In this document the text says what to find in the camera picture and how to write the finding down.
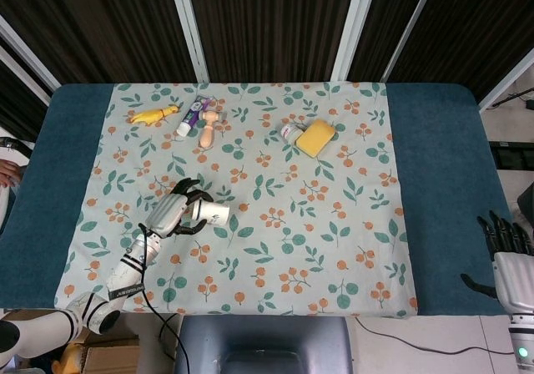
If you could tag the dark partition panel white frame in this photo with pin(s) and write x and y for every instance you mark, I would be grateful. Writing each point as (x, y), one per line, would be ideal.
(471, 36)
(388, 27)
(16, 98)
(275, 27)
(104, 27)

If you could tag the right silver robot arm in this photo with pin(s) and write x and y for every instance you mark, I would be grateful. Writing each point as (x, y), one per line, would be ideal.
(521, 340)

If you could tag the floral leaf print tablecloth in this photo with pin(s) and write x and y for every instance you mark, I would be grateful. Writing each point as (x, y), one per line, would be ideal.
(271, 173)

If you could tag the small white jar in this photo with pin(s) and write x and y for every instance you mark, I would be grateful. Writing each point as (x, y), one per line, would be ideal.
(288, 132)

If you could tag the wooden toy hammer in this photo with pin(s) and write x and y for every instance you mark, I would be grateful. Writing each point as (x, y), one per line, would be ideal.
(208, 132)

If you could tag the yellow sponge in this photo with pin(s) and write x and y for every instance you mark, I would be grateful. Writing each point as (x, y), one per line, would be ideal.
(315, 137)

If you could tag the black tripod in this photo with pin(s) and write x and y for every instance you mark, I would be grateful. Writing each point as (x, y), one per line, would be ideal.
(511, 97)

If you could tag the white paper cup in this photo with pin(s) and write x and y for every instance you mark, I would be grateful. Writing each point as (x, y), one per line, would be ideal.
(213, 214)

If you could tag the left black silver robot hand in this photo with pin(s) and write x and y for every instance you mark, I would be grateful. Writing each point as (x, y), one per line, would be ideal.
(167, 215)

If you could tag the bare human hand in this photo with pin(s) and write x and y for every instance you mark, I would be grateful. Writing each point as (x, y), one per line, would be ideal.
(8, 173)

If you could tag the teal blue table cover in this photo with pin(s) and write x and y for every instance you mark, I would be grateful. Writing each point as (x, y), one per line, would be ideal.
(442, 182)

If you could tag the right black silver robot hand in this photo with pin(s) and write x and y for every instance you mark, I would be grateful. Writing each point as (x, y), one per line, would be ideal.
(515, 280)

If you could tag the black chair armrest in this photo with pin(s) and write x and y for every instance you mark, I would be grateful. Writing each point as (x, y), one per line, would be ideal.
(16, 145)

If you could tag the black office chair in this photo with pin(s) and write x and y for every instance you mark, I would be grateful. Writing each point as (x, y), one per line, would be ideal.
(515, 155)

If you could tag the yellow rubber chicken toy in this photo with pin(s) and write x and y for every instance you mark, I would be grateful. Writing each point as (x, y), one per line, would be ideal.
(152, 115)

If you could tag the yellow plush toy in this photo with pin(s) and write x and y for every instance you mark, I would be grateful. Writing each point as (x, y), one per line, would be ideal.
(69, 361)

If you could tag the brown cardboard box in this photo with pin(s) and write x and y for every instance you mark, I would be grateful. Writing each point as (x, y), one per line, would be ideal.
(112, 353)

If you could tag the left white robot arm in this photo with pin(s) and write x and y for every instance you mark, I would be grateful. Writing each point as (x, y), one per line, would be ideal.
(125, 274)

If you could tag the purple white toothpaste tube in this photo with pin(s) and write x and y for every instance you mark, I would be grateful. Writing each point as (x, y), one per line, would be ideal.
(192, 115)

